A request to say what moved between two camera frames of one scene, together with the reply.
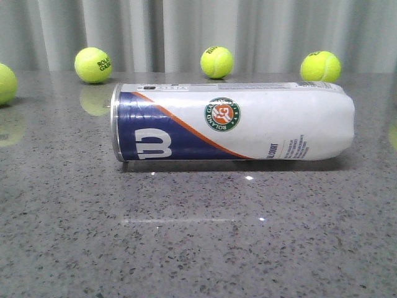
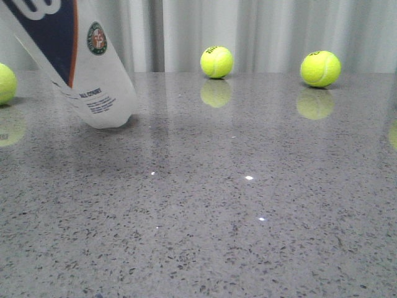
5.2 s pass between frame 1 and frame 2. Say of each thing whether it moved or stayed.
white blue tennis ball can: moved
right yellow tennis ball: stayed
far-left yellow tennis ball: stayed
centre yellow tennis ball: stayed
